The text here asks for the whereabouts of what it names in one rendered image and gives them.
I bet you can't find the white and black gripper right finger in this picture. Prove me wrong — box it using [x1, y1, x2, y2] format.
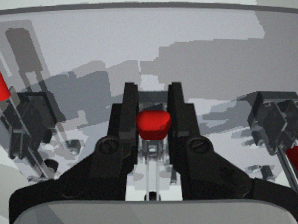
[167, 82, 298, 223]

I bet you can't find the grey fixture plate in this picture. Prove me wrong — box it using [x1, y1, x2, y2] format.
[0, 2, 298, 180]

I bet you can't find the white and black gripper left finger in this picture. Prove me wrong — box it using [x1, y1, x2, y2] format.
[9, 82, 139, 224]

